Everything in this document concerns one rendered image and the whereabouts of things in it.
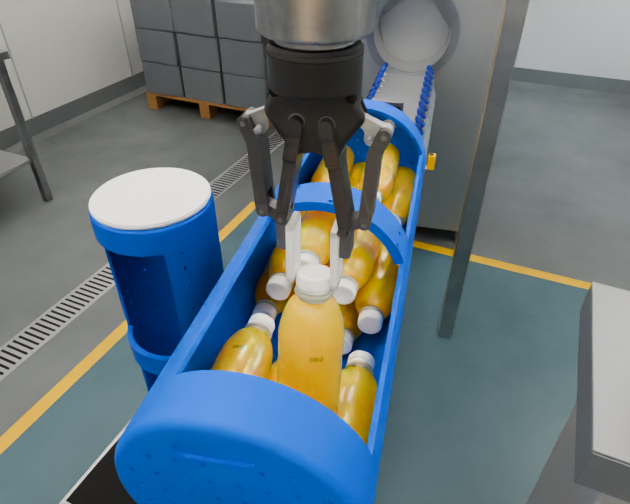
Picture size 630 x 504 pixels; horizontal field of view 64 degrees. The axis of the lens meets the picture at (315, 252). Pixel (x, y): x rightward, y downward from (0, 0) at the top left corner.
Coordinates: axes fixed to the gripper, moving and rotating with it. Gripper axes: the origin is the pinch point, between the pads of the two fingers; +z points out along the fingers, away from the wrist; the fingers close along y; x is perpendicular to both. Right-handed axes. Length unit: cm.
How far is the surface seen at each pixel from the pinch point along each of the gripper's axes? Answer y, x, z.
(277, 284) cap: 10.5, -17.7, 20.9
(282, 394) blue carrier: 0.7, 9.9, 10.2
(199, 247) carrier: 39, -46, 39
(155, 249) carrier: 46, -39, 35
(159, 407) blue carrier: 12.4, 13.3, 11.7
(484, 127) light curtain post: -26, -127, 36
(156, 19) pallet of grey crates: 215, -344, 59
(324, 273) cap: -1.0, 0.0, 2.6
